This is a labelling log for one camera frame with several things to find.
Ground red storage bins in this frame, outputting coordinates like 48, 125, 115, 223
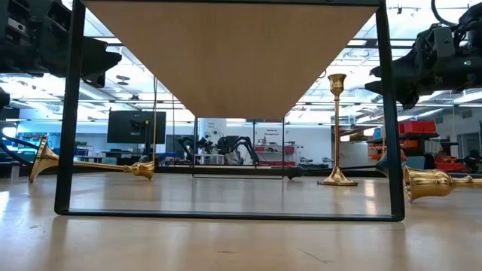
398, 120, 437, 135

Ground red parts shelf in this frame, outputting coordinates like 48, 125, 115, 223
255, 145, 297, 167

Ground wooden riser shelf black frame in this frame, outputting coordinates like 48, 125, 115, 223
54, 0, 406, 222

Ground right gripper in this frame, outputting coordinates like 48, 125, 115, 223
364, 23, 482, 111

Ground gold candlestick holder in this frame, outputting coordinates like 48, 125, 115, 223
317, 73, 359, 187
402, 165, 482, 203
29, 133, 156, 184

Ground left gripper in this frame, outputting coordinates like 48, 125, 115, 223
0, 0, 123, 89

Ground black background robot arms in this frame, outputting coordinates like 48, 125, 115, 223
177, 135, 261, 166

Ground black aluminium rig frame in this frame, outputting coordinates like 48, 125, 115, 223
0, 163, 482, 179

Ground black computer monitor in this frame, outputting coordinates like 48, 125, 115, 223
106, 110, 167, 145

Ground storage rack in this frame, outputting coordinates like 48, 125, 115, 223
367, 120, 470, 172

